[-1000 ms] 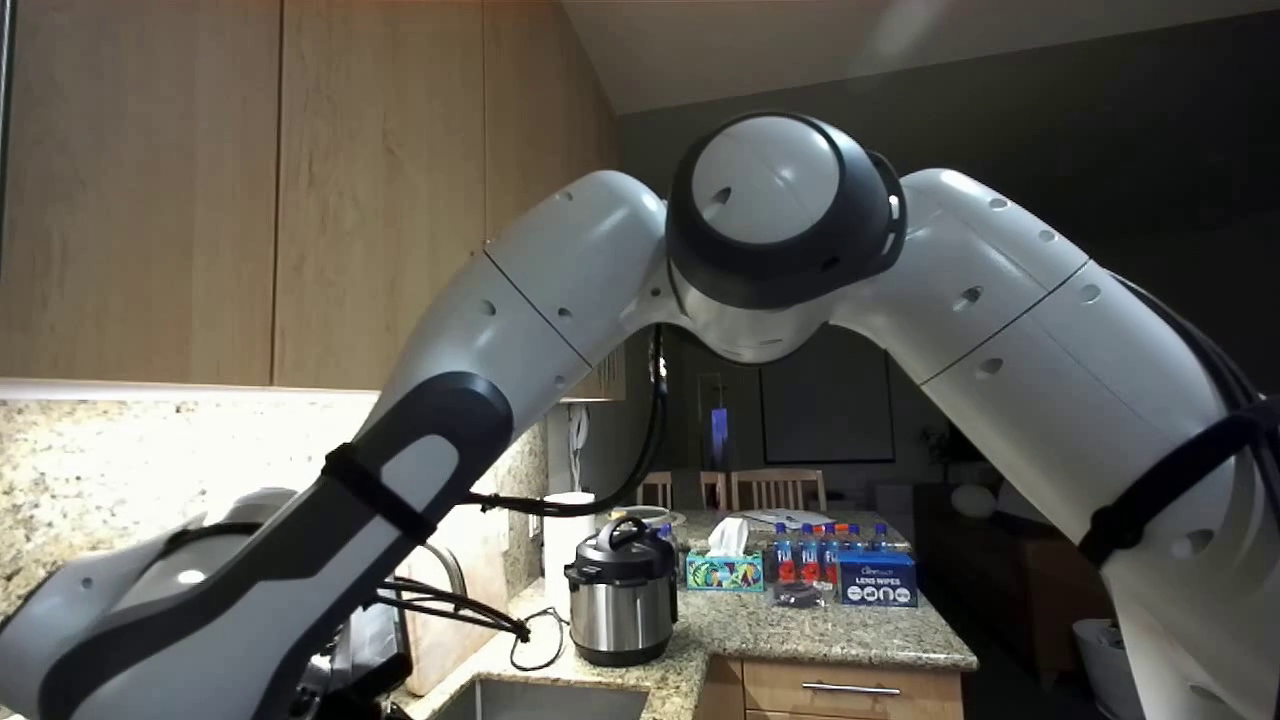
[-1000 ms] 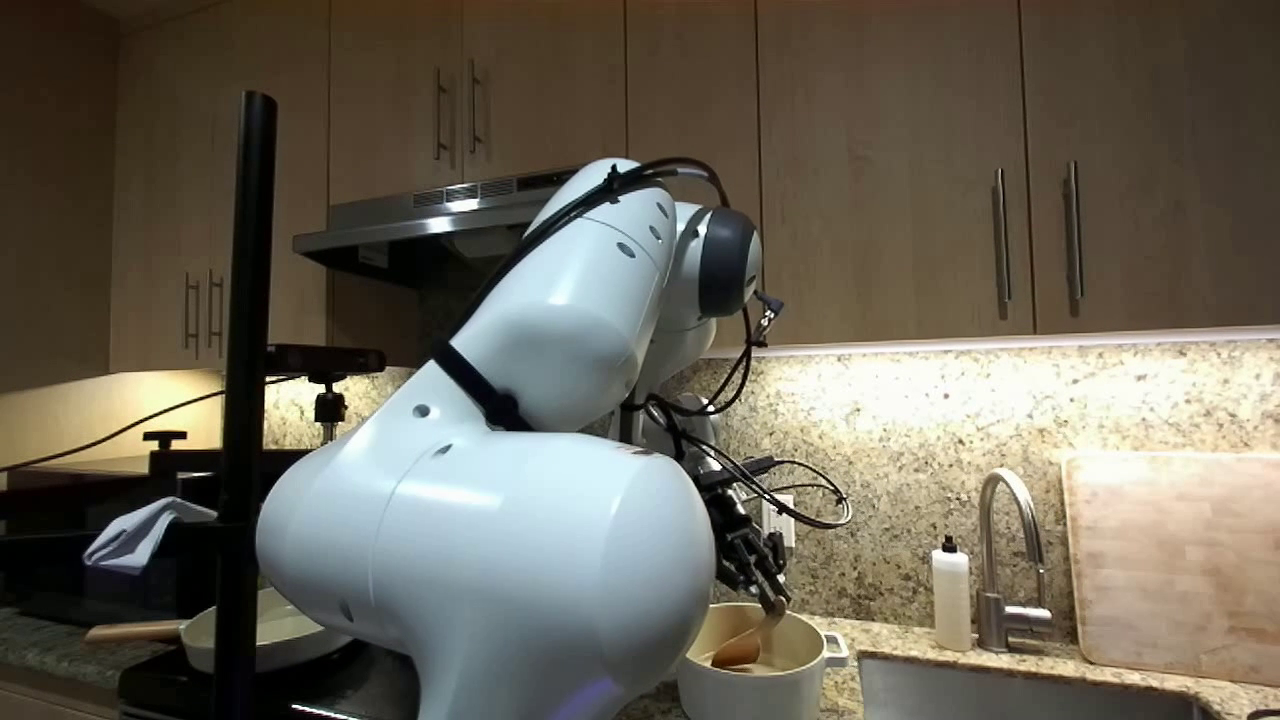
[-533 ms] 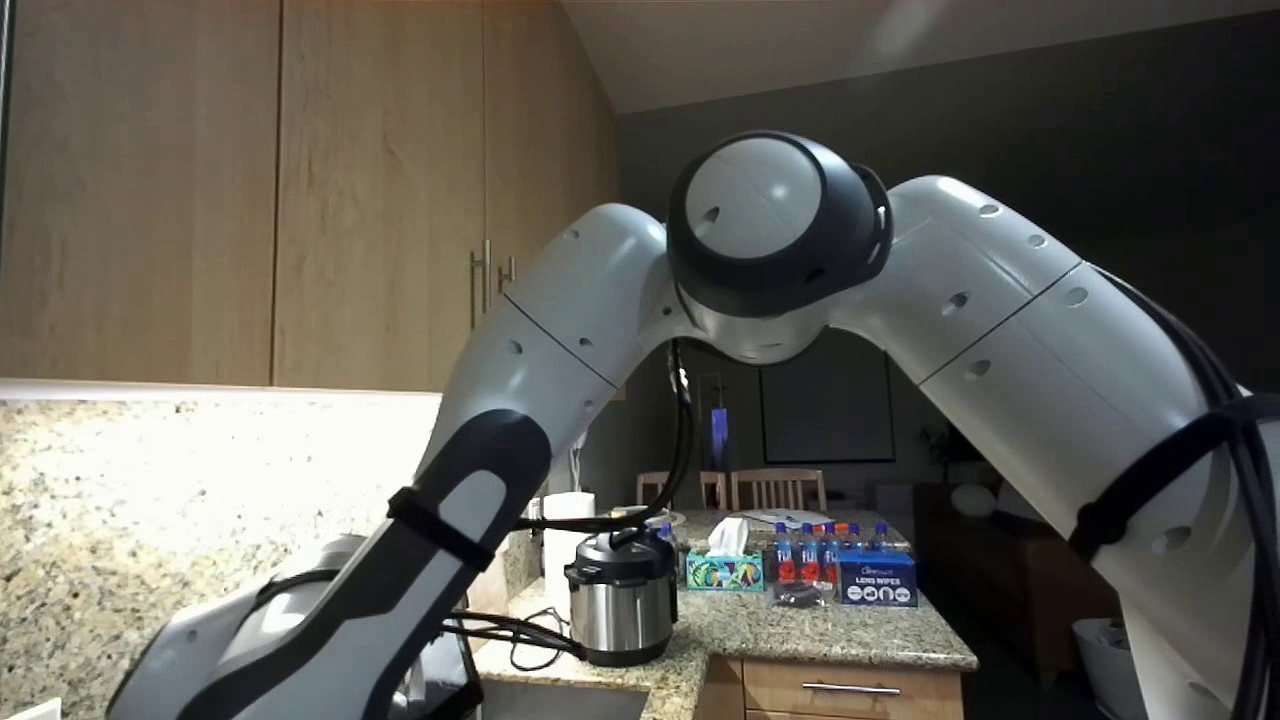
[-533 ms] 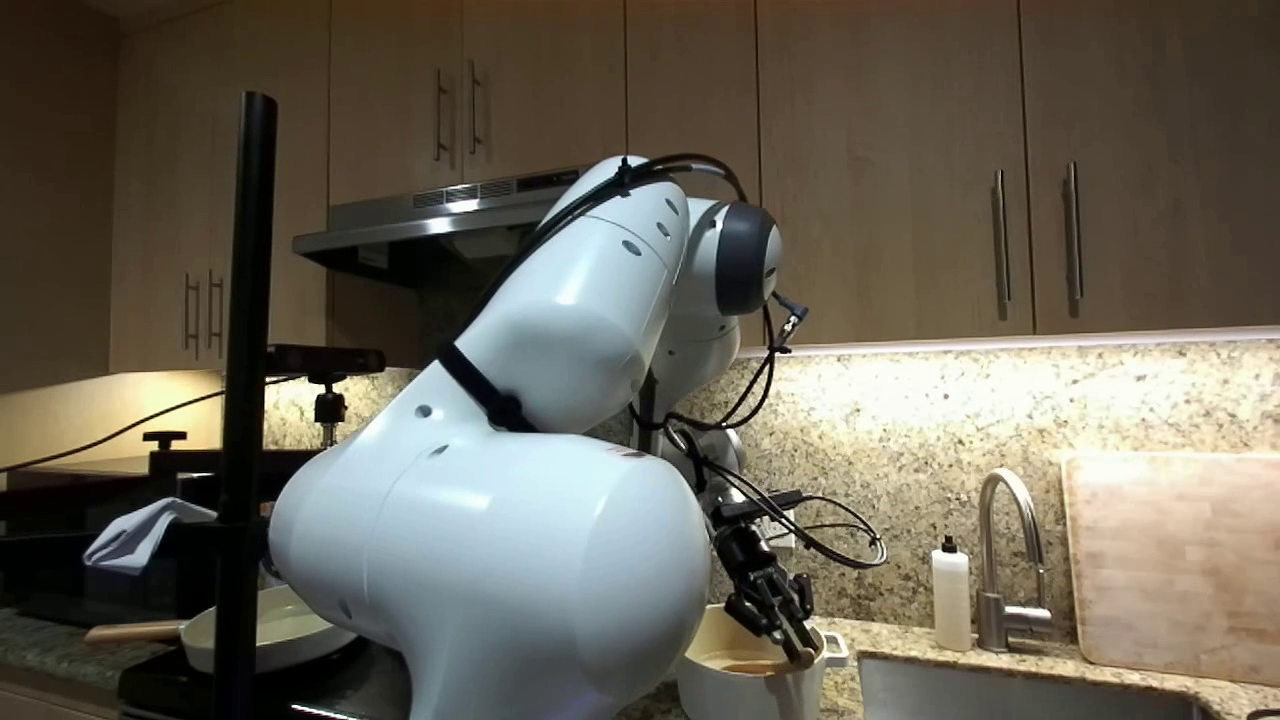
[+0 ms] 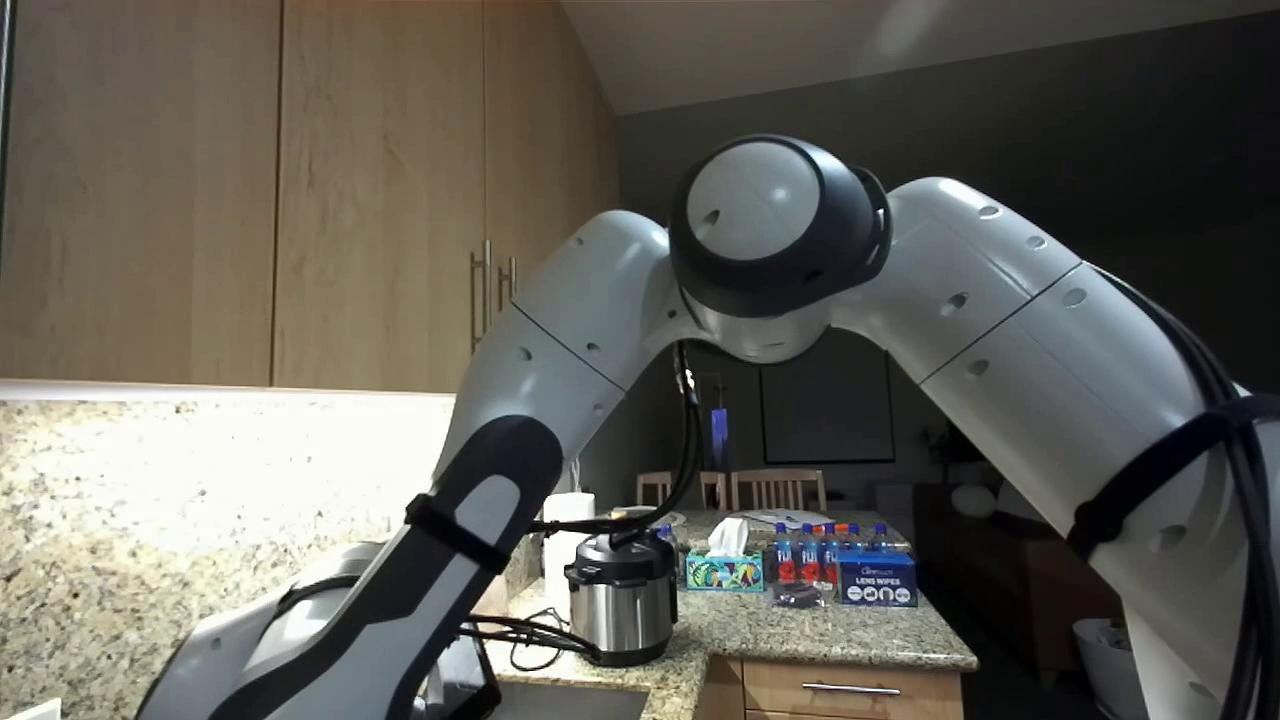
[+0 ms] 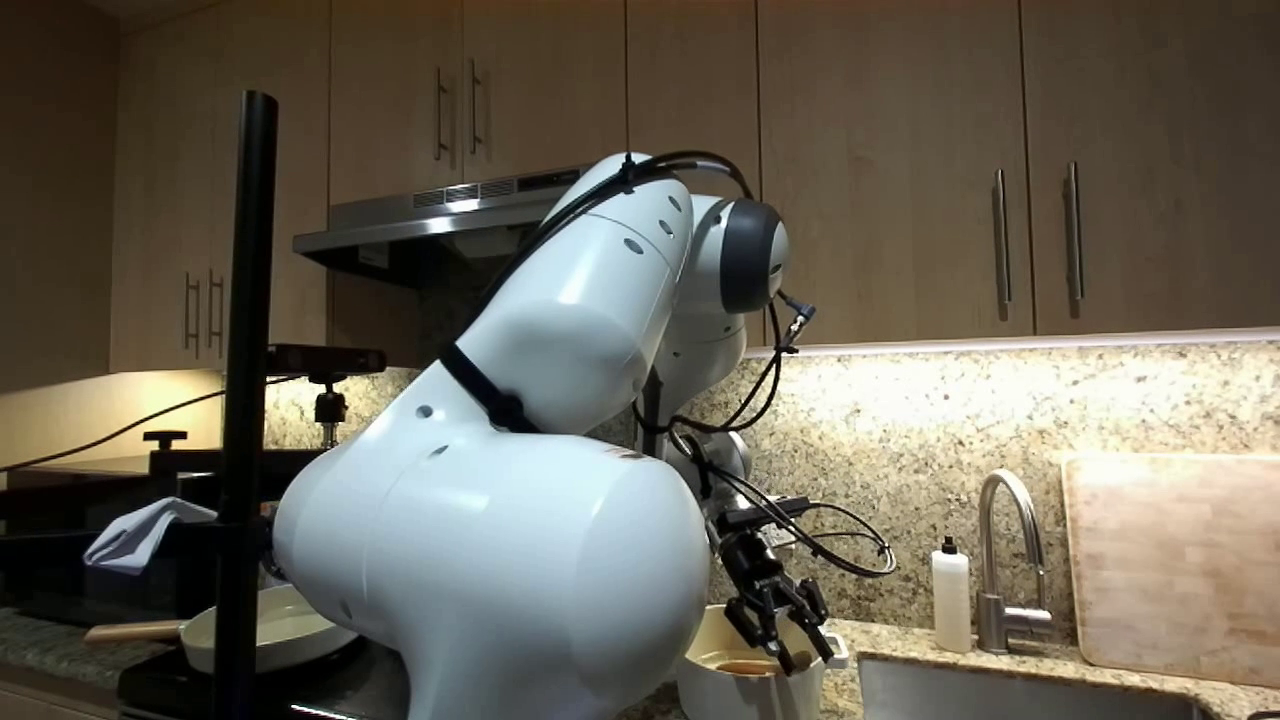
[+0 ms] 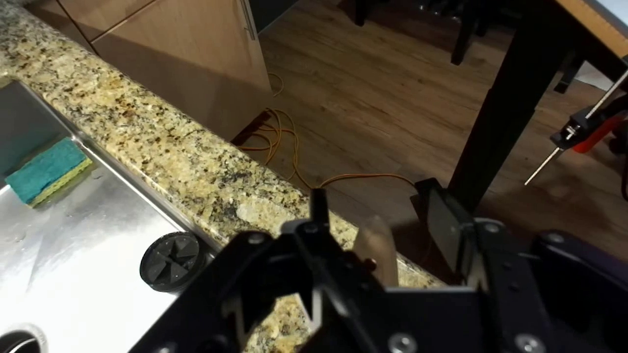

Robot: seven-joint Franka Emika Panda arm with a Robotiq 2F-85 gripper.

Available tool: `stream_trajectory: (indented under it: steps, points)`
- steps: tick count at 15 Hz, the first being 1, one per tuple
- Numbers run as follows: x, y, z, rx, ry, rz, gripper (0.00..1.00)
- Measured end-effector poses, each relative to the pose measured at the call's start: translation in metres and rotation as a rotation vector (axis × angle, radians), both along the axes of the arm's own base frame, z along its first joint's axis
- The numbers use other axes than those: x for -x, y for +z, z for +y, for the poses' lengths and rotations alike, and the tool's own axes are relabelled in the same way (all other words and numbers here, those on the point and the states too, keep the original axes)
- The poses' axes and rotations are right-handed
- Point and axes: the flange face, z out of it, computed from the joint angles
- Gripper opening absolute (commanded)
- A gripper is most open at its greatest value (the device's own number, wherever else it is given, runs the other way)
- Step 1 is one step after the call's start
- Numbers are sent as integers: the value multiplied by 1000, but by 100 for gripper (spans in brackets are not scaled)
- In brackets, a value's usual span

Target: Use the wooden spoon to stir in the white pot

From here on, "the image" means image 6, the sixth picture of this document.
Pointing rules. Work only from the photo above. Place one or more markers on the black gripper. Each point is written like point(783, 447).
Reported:
point(756, 567)

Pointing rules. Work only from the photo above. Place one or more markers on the wooden spoon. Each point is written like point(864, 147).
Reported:
point(727, 658)

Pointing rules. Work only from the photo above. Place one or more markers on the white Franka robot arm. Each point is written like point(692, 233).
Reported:
point(492, 574)

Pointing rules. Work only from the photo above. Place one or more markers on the white pot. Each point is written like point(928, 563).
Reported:
point(760, 693)

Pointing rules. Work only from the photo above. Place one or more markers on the white soap bottle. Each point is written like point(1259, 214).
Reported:
point(948, 603)

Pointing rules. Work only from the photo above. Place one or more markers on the steel kitchen faucet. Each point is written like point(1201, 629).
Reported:
point(995, 622)

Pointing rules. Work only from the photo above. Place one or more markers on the white kitchen sink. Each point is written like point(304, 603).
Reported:
point(1013, 691)

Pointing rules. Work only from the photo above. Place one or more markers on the wooden cutting board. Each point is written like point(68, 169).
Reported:
point(1175, 574)

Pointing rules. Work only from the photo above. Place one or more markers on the steel range hood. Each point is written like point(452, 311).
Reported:
point(414, 229)

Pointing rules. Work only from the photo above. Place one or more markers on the black vertical stand pole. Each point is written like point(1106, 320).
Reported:
point(244, 401)

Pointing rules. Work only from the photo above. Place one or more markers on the black clamp knob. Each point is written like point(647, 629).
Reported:
point(165, 461)

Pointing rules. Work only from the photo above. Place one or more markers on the white crumpled cloth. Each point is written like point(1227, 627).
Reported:
point(143, 528)

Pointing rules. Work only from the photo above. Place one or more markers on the light wooden cabinet above hood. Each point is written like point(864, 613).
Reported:
point(401, 83)

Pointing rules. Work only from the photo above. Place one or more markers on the black countertop appliance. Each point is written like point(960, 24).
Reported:
point(55, 546)

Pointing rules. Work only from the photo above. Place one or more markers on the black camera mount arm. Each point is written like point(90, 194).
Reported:
point(327, 360)

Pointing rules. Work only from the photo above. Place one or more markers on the wide light wooden wall cabinet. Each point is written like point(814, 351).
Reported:
point(1175, 133)

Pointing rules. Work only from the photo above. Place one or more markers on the narrow light wooden wall cabinet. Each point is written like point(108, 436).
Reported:
point(161, 160)

